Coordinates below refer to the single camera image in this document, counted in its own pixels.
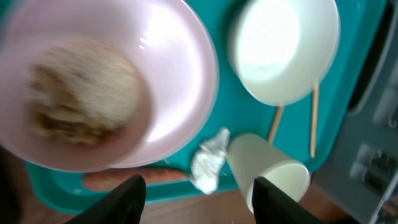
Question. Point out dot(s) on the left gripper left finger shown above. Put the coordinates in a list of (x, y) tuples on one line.
[(123, 205)]

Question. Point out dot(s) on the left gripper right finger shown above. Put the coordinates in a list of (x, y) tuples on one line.
[(273, 206)]

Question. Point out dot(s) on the white cup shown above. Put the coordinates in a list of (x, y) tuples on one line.
[(249, 156)]

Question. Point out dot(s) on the white tissue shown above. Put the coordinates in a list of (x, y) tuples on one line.
[(208, 161)]

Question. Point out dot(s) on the wooden chopstick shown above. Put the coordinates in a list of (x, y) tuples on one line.
[(313, 137), (275, 124)]

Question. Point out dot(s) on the pink bowl with food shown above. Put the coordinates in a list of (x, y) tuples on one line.
[(88, 85)]

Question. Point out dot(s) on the white bowl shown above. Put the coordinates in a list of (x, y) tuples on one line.
[(279, 49)]

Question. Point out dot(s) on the grey dishwasher rack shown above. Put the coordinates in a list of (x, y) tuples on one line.
[(360, 173)]

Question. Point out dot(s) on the orange carrot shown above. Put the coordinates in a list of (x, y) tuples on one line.
[(107, 180)]

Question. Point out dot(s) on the teal serving tray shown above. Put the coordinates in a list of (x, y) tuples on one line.
[(237, 110)]

